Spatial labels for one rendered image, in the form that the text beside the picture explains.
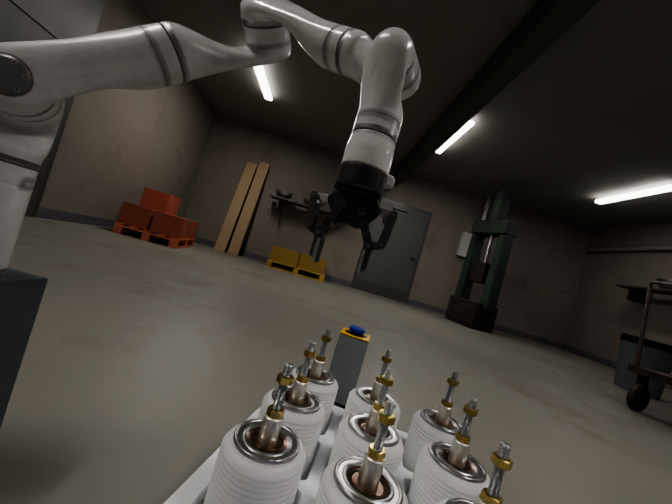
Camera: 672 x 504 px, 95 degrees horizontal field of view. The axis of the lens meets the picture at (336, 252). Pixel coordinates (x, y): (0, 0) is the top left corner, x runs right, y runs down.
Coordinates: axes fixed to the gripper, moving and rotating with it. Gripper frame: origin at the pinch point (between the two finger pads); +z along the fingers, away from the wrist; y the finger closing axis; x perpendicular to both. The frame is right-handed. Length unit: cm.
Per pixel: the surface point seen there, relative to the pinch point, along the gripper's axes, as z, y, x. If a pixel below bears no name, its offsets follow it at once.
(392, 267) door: -23, 10, 673
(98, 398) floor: 47, -49, 19
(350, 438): 22.5, 9.0, -3.6
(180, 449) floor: 47, -23, 15
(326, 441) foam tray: 29.1, 5.7, 5.6
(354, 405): 23.2, 8.4, 8.6
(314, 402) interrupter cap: 21.7, 2.6, 0.7
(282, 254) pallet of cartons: 17, -199, 528
